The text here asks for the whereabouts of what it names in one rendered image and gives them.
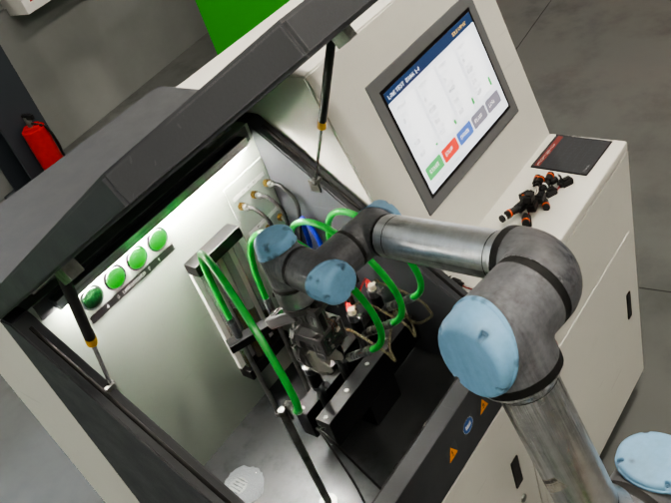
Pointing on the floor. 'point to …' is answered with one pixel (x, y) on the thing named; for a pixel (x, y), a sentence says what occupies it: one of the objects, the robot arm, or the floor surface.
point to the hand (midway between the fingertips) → (322, 367)
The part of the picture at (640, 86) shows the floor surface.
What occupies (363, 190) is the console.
